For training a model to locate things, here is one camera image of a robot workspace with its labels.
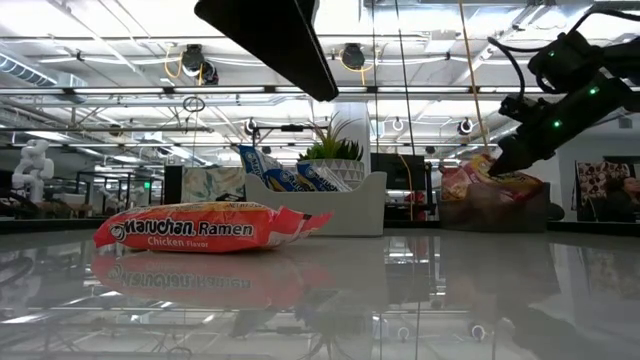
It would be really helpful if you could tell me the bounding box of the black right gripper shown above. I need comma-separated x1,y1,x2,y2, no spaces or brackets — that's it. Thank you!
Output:
487,74,632,176

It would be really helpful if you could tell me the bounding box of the blue ramen packet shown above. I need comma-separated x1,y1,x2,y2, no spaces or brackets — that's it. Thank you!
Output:
296,160,354,193
238,144,281,191
263,168,309,193

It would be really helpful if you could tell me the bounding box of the orange chicken ramen packet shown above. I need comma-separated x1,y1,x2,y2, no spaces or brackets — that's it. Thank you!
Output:
93,201,334,254

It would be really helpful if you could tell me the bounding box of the dark grey plastic bin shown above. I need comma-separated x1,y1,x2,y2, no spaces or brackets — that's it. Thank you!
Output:
437,180,552,234

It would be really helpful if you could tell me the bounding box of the brown dotted patterned chair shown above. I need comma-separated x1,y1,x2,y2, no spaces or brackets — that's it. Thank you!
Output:
574,159,636,221

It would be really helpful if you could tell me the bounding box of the red chair stack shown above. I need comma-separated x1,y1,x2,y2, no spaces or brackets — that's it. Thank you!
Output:
403,191,426,221

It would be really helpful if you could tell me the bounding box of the person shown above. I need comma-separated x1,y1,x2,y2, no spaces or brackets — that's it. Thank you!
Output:
602,174,640,224

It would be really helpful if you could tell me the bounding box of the black monitor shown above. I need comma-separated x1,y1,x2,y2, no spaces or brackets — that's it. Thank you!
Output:
370,152,426,191

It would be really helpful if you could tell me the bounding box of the green plant in white pot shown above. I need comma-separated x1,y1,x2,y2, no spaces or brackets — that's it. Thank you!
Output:
298,113,366,189

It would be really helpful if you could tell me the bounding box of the floral patterned panel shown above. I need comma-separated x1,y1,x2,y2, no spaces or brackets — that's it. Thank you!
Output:
180,166,251,205

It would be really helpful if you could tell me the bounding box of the light grey plastic bin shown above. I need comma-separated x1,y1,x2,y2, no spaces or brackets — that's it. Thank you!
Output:
244,171,388,238

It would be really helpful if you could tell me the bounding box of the tall black box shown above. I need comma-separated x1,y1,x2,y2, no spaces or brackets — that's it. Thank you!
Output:
163,164,184,206

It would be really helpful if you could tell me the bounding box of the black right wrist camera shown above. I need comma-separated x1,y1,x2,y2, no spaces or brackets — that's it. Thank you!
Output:
499,94,540,122

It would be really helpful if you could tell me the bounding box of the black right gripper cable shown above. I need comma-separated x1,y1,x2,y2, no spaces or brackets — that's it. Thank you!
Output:
487,8,640,101

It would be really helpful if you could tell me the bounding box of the black ceiling cable reel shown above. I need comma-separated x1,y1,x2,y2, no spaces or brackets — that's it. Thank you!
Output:
163,43,221,86
337,43,381,86

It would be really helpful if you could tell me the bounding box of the long yellow hanging cable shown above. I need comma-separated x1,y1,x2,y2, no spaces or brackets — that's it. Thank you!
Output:
457,0,491,151

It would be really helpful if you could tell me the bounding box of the short yellow cable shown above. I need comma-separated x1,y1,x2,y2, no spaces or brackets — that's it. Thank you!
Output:
398,153,415,221

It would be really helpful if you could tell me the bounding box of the long black hanging cable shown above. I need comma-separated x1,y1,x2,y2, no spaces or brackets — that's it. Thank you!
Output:
393,0,416,156

